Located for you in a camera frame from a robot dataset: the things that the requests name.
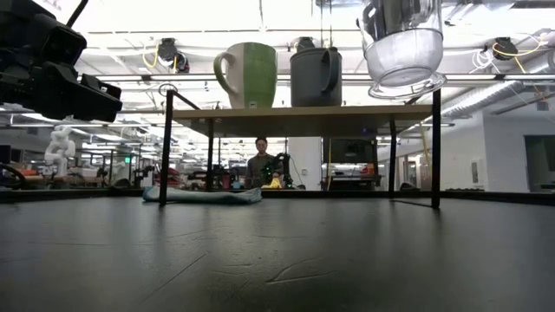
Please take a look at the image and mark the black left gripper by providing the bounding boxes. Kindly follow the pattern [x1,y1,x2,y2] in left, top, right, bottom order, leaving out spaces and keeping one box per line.
[0,0,123,123]

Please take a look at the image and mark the clear glass cup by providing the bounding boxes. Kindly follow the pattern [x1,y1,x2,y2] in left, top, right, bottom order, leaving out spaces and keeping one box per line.
[356,0,447,101]

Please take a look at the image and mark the grey mug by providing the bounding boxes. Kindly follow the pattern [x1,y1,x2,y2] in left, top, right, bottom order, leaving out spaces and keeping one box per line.
[289,45,343,107]

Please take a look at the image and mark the green and white mug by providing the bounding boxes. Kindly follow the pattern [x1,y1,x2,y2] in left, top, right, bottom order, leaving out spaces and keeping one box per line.
[212,41,279,110]

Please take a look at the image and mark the wooden shelf with black legs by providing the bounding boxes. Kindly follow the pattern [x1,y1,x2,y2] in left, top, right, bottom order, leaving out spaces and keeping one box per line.
[158,79,444,211]

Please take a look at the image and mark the blue cloth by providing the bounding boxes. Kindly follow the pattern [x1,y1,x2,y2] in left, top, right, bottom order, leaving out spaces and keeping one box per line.
[141,185,264,206]

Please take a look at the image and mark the person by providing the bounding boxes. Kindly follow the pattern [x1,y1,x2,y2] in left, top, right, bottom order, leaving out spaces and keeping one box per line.
[244,136,284,191]

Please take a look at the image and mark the yellow object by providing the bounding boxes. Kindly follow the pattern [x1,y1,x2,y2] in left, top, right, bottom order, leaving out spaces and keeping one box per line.
[259,176,285,191]

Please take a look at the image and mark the black table mat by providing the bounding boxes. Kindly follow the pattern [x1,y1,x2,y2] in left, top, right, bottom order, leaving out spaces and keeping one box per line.
[0,197,555,312]

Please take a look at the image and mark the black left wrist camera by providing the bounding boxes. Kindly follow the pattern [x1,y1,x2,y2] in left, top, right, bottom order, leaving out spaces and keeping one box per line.
[41,23,88,66]

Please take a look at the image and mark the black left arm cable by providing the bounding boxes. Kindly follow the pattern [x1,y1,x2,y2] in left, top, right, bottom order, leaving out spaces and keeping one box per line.
[64,0,91,29]

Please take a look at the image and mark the black frame loop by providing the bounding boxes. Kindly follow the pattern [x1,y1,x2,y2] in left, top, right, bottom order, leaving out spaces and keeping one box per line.
[157,81,180,98]

